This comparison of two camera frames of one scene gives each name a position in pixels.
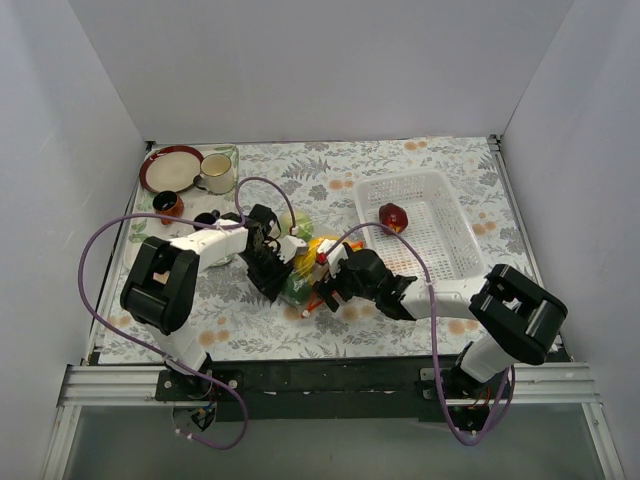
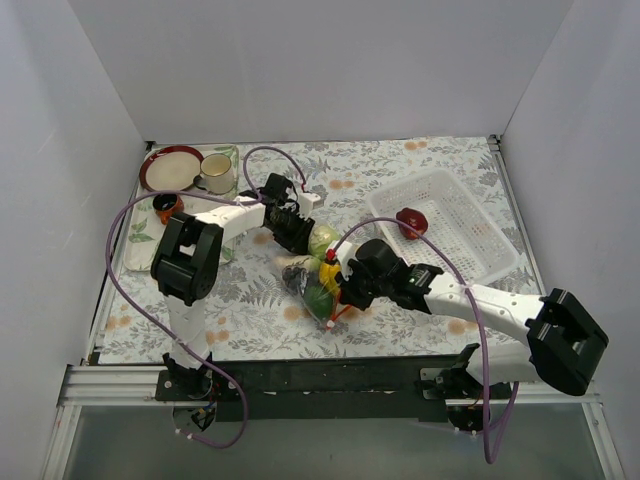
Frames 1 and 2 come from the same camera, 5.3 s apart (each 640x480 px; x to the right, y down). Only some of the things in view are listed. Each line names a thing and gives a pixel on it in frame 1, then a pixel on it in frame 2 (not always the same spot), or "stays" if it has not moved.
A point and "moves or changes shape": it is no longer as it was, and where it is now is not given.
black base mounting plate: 344,390 stays
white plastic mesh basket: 437,219 moves or changes shape
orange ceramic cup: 168,203 stays
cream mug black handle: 216,174 stays
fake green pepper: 299,288 to 320,302
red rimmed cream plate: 170,168 stays
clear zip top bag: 306,275 moves or changes shape
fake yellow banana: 305,264 moves or changes shape
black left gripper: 272,276 to 298,233
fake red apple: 393,216 to 413,219
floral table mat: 347,249 stays
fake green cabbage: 302,220 moves or changes shape
